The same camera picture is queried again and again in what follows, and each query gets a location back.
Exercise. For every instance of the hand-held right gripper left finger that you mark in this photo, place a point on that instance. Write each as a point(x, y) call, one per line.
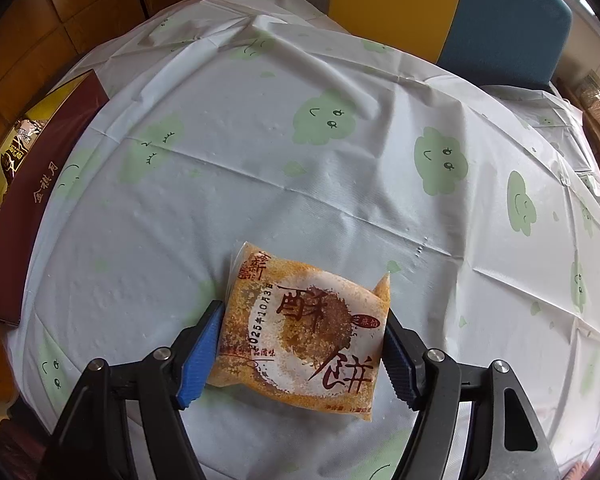
point(200, 360)

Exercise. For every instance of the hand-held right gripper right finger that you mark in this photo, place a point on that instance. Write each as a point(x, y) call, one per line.
point(397, 360)

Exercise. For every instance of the orange pastry packet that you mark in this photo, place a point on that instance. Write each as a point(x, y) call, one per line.
point(300, 330)

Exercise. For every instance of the gold tin box maroon outside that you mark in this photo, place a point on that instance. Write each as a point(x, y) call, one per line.
point(35, 200)

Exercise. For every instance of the brown snack packet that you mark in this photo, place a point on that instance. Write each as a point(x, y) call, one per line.
point(22, 142)

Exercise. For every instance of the white tablecloth green cloud print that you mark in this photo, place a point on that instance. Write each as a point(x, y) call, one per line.
point(330, 185)

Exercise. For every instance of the wooden side desk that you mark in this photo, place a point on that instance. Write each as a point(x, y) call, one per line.
point(597, 152)

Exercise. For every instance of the grey yellow blue sofa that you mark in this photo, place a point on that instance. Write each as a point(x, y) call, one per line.
point(500, 25)

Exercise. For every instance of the wooden wardrobe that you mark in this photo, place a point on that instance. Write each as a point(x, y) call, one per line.
point(105, 5)

